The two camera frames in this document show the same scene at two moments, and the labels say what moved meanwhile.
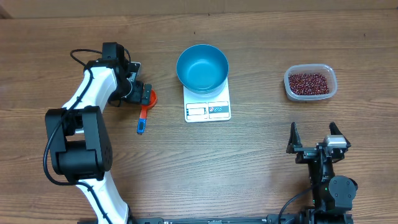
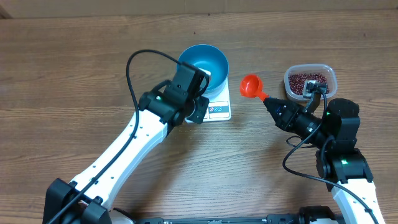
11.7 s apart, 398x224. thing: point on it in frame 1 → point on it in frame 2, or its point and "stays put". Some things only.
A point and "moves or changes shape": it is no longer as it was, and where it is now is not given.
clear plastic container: (308, 81) stays put
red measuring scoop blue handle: (143, 109) moves or changes shape
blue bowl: (202, 68) stays put
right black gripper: (305, 152) → (286, 121)
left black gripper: (138, 98) → (203, 104)
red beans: (308, 84) stays put
